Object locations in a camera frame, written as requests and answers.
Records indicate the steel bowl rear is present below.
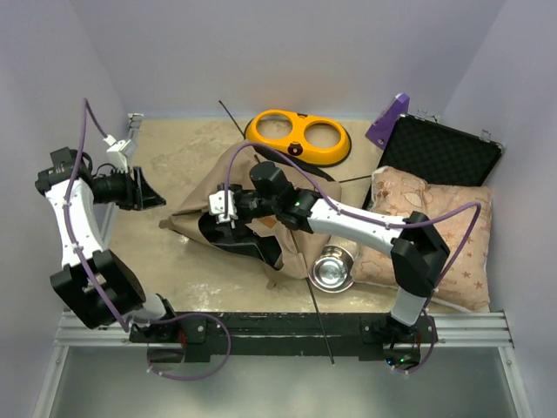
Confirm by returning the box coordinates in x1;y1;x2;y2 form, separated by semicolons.
323;236;359;260

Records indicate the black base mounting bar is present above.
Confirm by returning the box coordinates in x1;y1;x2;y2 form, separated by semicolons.
130;313;438;364

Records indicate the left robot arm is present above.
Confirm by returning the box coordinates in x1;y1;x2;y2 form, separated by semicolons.
35;141;180;341

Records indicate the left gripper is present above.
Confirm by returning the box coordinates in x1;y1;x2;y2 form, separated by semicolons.
93;166;166;211

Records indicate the black foam-lined case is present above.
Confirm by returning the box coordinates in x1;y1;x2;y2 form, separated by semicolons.
378;114;504;186

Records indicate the yellow double bowl holder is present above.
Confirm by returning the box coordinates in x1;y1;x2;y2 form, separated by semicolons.
245;109;352;167

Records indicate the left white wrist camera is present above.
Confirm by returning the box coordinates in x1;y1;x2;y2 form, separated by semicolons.
104;135;137;172

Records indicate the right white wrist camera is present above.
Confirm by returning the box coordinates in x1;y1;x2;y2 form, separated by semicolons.
208;190;231;222

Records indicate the steel bowl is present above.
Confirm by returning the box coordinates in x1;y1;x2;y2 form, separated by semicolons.
309;256;353;293
323;236;359;260

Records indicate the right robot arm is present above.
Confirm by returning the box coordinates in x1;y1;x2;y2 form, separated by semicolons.
209;161;450;342

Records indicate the pink patterned pillow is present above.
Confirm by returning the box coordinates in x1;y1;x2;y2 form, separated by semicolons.
352;166;492;312

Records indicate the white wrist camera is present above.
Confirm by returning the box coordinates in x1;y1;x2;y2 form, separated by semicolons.
104;135;137;172
208;190;231;222

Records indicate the steel bowl front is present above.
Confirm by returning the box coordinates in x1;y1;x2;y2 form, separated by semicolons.
309;256;353;293

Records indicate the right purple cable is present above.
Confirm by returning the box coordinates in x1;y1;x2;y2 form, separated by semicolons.
224;141;482;374

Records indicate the beige pet tent fabric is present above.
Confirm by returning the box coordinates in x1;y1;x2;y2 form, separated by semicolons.
159;142;342;279

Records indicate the aluminium rail frame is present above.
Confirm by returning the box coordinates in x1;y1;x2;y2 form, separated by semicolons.
33;313;532;417

